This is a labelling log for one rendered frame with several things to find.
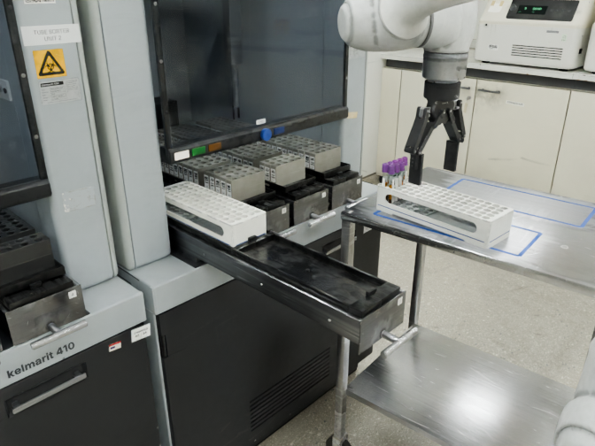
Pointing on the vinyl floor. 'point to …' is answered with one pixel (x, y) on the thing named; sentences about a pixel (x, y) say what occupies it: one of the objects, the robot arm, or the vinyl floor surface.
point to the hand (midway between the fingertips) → (433, 172)
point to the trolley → (567, 215)
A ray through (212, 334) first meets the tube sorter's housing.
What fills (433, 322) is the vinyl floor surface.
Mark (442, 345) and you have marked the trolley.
